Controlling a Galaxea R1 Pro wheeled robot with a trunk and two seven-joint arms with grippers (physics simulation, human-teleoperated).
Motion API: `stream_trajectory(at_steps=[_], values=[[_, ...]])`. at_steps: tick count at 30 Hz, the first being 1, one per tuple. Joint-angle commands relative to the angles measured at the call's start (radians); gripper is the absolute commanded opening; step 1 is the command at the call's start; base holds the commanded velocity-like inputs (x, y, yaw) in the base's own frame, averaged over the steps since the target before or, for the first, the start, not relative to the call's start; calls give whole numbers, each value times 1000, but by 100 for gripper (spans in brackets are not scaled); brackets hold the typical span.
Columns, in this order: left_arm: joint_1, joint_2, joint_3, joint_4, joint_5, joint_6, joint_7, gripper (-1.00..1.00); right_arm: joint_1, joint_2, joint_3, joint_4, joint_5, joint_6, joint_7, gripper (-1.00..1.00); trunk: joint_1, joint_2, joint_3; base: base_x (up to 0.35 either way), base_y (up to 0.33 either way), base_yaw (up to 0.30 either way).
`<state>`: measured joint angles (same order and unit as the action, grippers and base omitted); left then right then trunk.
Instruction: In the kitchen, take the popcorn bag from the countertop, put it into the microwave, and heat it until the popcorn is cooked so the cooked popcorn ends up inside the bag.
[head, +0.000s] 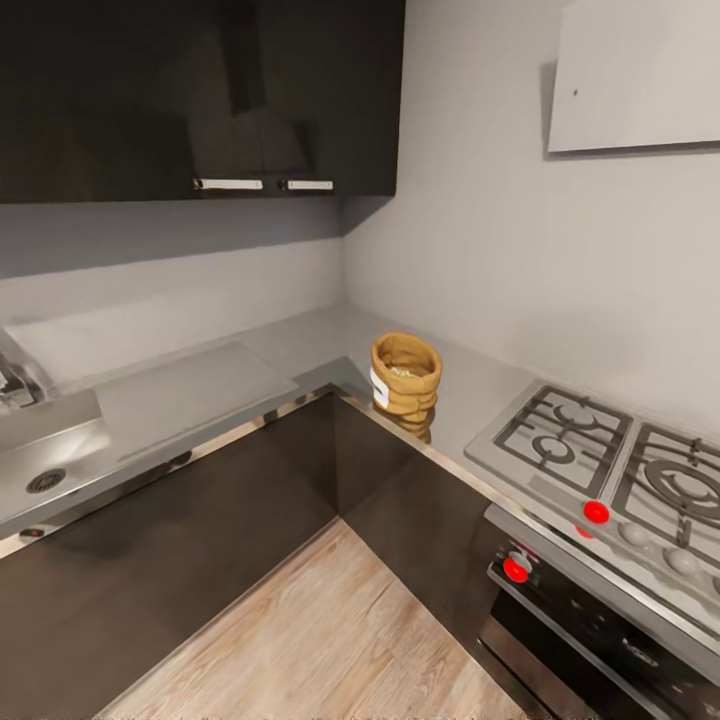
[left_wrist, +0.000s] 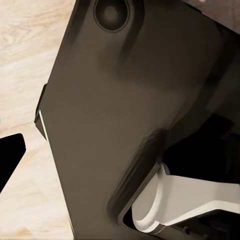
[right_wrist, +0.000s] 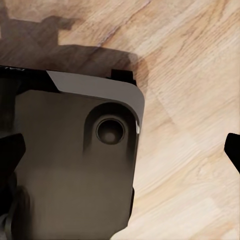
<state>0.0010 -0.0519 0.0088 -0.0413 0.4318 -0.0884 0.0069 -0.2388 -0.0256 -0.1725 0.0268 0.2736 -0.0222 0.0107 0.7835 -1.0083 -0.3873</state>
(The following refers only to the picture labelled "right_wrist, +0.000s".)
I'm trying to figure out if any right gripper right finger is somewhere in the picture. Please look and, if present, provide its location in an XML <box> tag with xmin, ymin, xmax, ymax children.
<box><xmin>224</xmin><ymin>133</ymin><xmax>240</xmax><ymax>172</ymax></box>

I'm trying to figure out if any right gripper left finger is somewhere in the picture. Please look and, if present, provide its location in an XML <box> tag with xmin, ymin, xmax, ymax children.
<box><xmin>0</xmin><ymin>133</ymin><xmax>26</xmax><ymax>193</ymax></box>

